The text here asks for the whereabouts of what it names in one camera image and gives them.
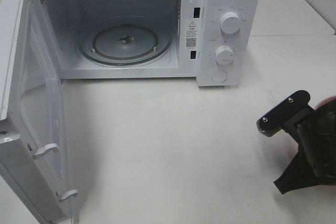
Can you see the white microwave door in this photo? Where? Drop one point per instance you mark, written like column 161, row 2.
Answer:
column 34, row 158

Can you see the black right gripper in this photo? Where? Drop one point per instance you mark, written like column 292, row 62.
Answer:
column 315, row 159

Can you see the white microwave oven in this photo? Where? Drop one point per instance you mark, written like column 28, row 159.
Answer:
column 194, row 25

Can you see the white timer knob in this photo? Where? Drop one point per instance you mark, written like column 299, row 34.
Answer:
column 224, row 55

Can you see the round door release button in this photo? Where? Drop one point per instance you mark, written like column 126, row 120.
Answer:
column 219, row 76

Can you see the pink round plate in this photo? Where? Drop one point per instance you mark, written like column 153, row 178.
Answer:
column 325, row 101

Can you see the white upper microwave knob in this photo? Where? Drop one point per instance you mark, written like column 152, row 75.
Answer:
column 230, row 22

